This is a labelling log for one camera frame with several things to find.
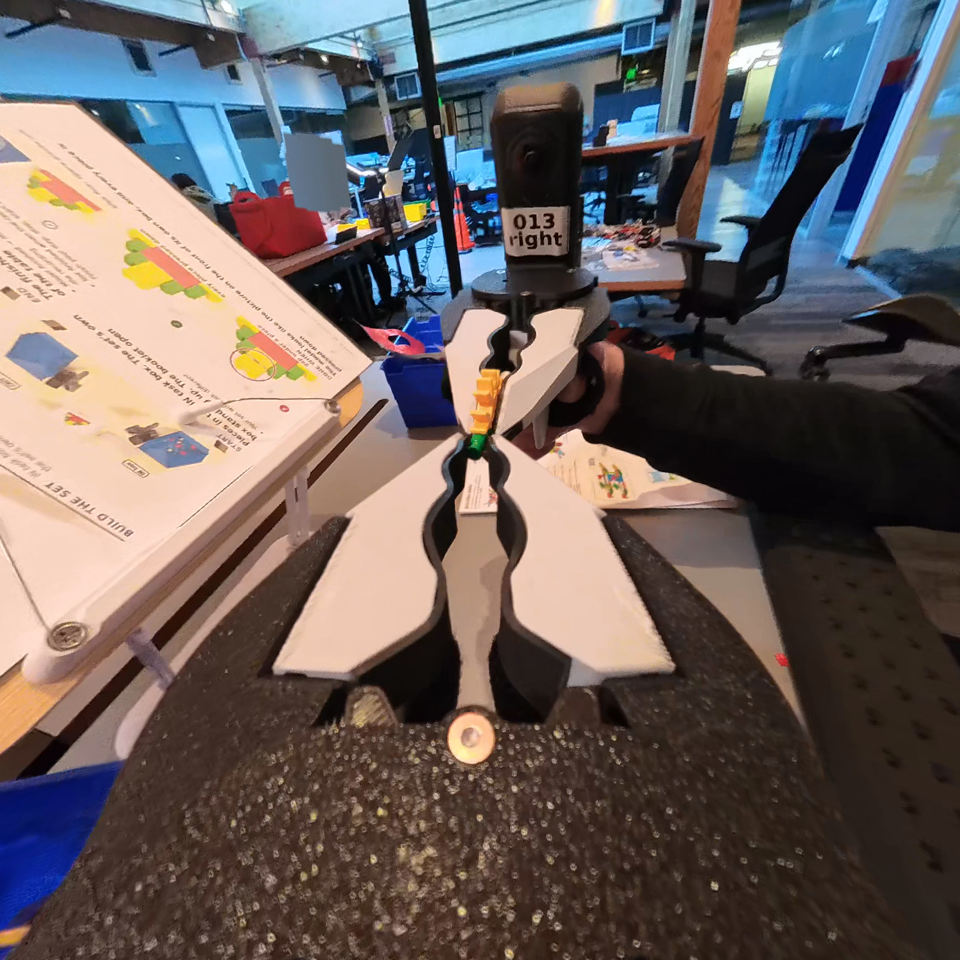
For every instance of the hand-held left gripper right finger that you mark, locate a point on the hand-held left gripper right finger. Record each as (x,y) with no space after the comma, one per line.
(585,592)

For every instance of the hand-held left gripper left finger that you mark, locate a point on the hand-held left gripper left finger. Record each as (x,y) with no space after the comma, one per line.
(360,592)

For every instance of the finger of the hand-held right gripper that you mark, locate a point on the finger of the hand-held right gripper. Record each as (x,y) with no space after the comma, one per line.
(469,352)
(551,360)

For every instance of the yellow connector piece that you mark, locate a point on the yellow connector piece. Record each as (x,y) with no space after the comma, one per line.
(486,390)

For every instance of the small green piece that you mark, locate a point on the small green piece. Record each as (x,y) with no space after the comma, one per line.
(475,446)

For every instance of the blue parts bin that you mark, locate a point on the blue parts bin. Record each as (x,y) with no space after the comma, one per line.
(45,840)

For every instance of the person's right hand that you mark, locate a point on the person's right hand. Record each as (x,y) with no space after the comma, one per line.
(611,375)

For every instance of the blue bin with papers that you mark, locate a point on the blue bin with papers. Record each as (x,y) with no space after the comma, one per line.
(420,390)

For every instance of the orange traffic cone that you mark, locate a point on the orange traffic cone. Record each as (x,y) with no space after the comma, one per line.
(463,221)

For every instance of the loose printed paper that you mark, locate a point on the loose printed paper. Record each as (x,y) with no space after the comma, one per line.
(637,472)

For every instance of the black toy set box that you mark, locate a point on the black toy set box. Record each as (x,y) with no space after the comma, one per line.
(386,214)

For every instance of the white document stand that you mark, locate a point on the white document stand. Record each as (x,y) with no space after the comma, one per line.
(225,501)

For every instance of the black pole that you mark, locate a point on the black pole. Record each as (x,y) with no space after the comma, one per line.
(435,150)

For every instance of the wooden side table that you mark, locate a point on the wooden side table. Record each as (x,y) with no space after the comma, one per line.
(322,251)

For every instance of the red tote bag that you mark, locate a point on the red tote bag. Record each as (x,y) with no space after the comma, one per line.
(277,225)

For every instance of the black perforated board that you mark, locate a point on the black perforated board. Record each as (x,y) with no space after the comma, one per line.
(885,712)

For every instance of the wooden post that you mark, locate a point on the wooden post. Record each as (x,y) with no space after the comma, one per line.
(712,97)

